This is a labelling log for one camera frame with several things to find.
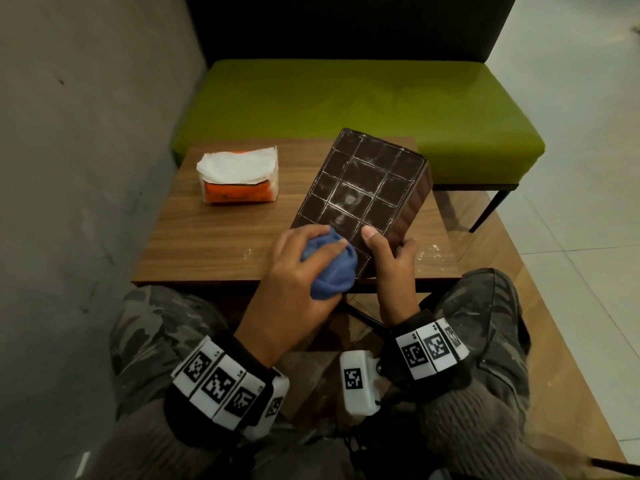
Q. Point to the person's left hand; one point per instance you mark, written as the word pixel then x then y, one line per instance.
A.
pixel 280 299

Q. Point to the person's right hand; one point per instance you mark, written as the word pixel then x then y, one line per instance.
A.
pixel 397 289

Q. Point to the person's right thumb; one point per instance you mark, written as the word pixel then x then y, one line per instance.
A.
pixel 374 247

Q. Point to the person's left thumb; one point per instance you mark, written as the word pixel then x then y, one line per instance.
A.
pixel 327 259

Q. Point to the blue cloth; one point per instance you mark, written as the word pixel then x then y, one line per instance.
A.
pixel 336 274

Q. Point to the dark brown grid tray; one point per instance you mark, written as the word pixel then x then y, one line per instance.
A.
pixel 365 184

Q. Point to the person's right forearm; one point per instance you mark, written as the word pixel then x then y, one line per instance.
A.
pixel 480 434

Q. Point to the person's left forearm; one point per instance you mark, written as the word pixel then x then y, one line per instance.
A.
pixel 145 449

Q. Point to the wooden side table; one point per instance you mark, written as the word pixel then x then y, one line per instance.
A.
pixel 220 239

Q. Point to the right wristband with marker tags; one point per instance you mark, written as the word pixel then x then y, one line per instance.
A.
pixel 432 347

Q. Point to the wristband with marker tags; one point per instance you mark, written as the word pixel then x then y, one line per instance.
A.
pixel 217 382
pixel 432 347

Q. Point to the orange tissue pack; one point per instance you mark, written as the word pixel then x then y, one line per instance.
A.
pixel 237 182

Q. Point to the black bench leg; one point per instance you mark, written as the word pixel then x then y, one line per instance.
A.
pixel 492 207

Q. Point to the green bench seat cushion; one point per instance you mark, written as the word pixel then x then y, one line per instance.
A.
pixel 350 104

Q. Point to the left wristband with marker tags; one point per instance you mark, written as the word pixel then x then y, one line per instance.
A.
pixel 217 382

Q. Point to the person's camouflage trousers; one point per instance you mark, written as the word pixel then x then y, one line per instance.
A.
pixel 150 319

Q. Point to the dark bench backrest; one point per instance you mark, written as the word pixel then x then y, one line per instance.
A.
pixel 350 24

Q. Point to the black metal rod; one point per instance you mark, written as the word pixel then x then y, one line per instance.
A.
pixel 615 465

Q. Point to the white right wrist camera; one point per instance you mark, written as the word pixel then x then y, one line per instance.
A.
pixel 357 382

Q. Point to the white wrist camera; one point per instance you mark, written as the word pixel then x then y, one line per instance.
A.
pixel 357 382
pixel 272 402

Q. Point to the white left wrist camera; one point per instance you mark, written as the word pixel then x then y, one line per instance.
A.
pixel 272 402

